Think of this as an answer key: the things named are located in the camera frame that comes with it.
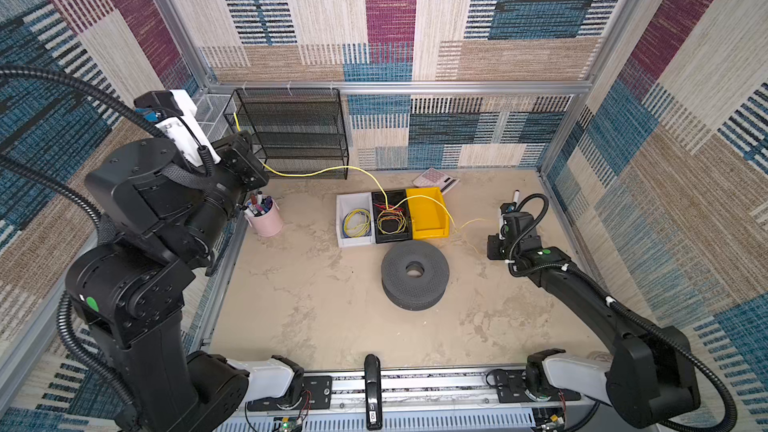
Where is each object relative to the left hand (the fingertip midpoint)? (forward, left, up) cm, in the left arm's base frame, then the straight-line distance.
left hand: (250, 126), depth 43 cm
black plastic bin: (+24, -21, -60) cm, 68 cm away
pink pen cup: (+23, +21, -57) cm, 65 cm away
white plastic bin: (+34, -4, -59) cm, 68 cm away
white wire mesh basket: (+43, +33, -27) cm, 61 cm away
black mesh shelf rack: (+54, +13, -43) cm, 70 cm away
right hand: (+9, -51, -48) cm, 71 cm away
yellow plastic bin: (+24, -34, -54) cm, 68 cm away
